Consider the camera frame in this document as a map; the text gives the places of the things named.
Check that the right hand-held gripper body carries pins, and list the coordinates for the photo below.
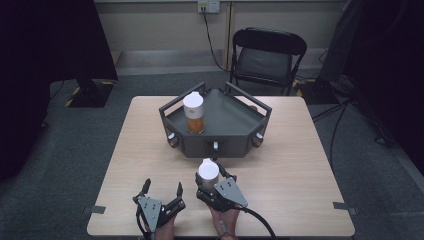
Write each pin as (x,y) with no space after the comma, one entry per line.
(230,193)

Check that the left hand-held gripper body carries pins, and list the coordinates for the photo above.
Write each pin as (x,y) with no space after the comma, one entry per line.
(150,210)

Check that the white-capped amber bottle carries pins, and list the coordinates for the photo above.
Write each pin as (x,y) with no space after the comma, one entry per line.
(209,171)
(194,110)

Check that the dark grey corner rack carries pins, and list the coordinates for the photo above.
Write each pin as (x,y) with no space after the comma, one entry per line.
(226,120)

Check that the person's left hand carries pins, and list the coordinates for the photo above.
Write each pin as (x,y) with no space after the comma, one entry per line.
(166,230)

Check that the person's right hand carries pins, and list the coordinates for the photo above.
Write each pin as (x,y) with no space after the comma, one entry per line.
(225,225)

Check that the grey tape strip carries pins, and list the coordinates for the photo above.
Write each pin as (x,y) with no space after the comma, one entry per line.
(94,209)
(345,207)

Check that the black folding chair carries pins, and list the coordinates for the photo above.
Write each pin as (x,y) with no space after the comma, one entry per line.
(265,61)

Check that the black curtain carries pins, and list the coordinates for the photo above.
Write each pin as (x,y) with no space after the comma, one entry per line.
(393,66)
(40,66)

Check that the black stand base plate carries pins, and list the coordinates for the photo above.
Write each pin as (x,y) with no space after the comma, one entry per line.
(316,91)
(91,95)

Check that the white wall socket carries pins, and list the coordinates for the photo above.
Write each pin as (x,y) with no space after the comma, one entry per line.
(208,6)

